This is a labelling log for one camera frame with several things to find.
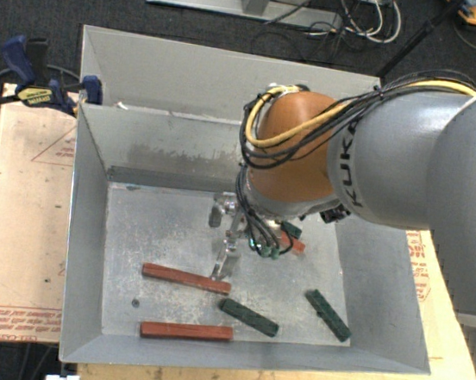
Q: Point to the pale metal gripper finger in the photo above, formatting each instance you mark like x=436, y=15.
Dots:
x=232, y=264
x=220, y=265

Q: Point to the red-brown flat block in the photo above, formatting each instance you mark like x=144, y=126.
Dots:
x=185, y=278
x=186, y=332
x=297, y=244

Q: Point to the dark green flat block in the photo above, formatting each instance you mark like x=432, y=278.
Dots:
x=293, y=230
x=328, y=315
x=249, y=317

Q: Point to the grey metal bin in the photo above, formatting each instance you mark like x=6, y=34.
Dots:
x=162, y=235

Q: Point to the brown cardboard board red print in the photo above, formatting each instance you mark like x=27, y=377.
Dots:
x=26, y=209

